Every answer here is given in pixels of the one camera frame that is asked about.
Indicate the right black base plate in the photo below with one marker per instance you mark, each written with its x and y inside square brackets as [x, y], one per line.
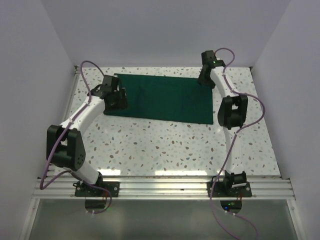
[229, 187]

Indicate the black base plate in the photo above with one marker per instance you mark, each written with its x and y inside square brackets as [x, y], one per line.
[106, 188]
[229, 187]

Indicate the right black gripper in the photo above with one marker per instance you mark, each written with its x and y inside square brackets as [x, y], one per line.
[202, 80]

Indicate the aluminium mounting rail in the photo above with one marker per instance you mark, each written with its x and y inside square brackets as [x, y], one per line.
[169, 188]

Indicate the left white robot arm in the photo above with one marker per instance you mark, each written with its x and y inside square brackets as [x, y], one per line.
[64, 142]

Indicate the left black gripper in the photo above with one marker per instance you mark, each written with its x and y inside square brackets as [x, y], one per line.
[122, 103]

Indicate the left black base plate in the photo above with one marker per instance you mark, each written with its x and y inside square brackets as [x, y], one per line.
[106, 188]

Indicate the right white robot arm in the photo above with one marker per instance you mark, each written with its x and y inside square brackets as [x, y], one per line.
[231, 116]

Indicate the green surgical cloth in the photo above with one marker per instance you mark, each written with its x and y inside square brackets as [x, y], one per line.
[165, 98]

